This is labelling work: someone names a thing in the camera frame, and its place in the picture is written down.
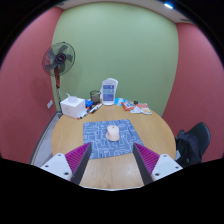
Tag white tissue box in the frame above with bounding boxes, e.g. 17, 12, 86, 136
59, 92, 86, 119

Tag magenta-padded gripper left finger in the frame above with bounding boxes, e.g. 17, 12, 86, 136
39, 142, 93, 186

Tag orange snack packet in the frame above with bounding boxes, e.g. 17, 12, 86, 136
121, 100, 135, 112

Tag dark translucent cup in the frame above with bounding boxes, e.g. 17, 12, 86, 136
89, 89, 102, 105

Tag cream white computer mouse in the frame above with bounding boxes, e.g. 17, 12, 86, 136
105, 124, 121, 142

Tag blue patterned mouse pad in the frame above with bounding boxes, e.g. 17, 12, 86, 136
82, 118, 145, 160

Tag standing fan with red pole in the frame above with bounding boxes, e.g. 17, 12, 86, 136
41, 41, 76, 113

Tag white and red snack packet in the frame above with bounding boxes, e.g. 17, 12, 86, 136
130, 102, 153, 116

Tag white whiteboard marker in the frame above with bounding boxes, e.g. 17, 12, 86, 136
76, 109, 90, 120
87, 103, 101, 115
90, 102, 104, 115

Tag light blue packet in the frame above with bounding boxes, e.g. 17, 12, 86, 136
114, 97, 128, 107

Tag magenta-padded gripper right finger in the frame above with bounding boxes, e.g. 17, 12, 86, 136
132, 142, 184, 186

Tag dark chair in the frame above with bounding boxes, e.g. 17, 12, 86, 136
181, 121, 212, 164

